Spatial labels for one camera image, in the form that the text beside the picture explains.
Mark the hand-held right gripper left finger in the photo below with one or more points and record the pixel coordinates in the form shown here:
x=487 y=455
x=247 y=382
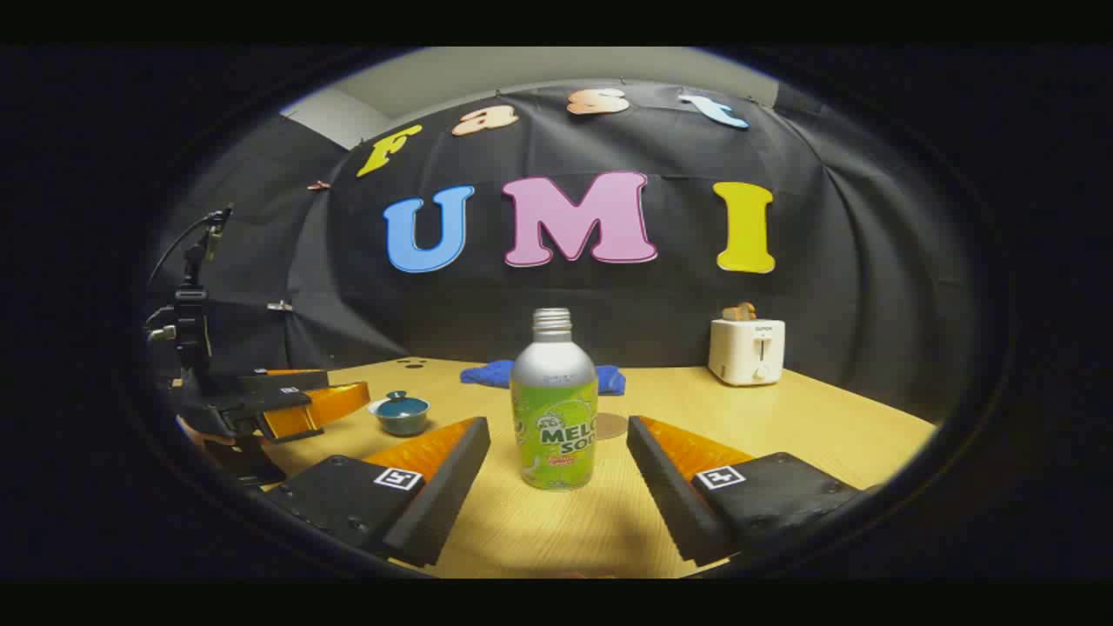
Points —
x=443 y=496

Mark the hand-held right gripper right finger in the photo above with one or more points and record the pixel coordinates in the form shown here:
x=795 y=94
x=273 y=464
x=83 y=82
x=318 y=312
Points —
x=665 y=496

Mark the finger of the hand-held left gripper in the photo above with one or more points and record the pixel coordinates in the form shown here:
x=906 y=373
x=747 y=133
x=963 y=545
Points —
x=287 y=381
x=322 y=409

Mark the teal white teacup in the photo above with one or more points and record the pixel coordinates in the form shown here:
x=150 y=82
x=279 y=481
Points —
x=403 y=427

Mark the teal teacup lid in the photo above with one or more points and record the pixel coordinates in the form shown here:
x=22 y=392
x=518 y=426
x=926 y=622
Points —
x=402 y=406

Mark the round brown coaster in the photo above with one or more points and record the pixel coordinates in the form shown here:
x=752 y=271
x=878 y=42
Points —
x=614 y=426

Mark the silver green label water bottle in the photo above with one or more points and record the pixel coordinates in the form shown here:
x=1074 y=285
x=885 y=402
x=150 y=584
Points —
x=554 y=382

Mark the blue towel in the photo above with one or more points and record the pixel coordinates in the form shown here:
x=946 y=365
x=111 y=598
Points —
x=487 y=374

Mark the white toaster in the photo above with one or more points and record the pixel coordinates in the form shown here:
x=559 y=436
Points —
x=739 y=356

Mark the toast slice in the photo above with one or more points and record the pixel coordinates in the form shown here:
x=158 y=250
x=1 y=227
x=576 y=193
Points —
x=739 y=311

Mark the black backdrop cloth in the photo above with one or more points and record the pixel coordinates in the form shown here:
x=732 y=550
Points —
x=609 y=300

